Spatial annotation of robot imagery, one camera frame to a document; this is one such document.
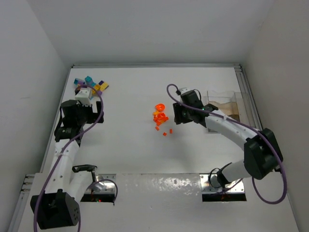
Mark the pile of small orange legos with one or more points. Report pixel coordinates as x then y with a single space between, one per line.
159 122

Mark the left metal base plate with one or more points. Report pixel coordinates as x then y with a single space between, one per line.
104 186

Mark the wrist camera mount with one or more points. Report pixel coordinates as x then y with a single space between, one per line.
84 96
183 90

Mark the yellow duplo brick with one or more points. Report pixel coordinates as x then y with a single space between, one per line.
102 87

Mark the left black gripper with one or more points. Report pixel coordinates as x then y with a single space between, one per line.
98 112

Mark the teal duplo brick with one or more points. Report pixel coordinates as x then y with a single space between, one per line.
89 81

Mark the clear plastic container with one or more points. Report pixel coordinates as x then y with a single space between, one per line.
234 104

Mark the large orange round lego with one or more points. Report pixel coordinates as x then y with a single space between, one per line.
160 107

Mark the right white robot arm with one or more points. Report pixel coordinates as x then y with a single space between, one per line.
261 152

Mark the light blue duplo brick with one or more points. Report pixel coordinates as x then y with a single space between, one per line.
78 82

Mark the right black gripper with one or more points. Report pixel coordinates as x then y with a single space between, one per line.
178 113

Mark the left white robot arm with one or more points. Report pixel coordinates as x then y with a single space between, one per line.
57 204

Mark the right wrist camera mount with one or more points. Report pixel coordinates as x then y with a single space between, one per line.
183 90

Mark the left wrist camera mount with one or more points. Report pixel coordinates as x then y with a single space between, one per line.
84 96

